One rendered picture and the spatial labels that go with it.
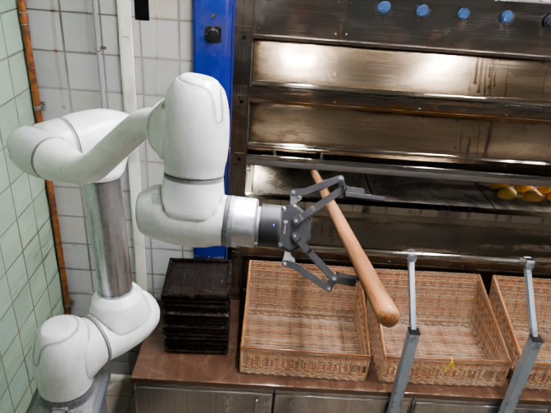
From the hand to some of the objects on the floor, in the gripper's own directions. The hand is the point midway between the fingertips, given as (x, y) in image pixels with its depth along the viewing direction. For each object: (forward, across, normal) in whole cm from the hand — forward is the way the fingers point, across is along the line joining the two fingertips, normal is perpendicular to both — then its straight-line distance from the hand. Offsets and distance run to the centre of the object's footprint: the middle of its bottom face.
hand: (374, 237), depth 91 cm
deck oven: (+48, +23, -292) cm, 297 cm away
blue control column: (-48, +29, -289) cm, 294 cm away
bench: (+51, +91, -190) cm, 217 cm away
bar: (+35, +103, -172) cm, 203 cm away
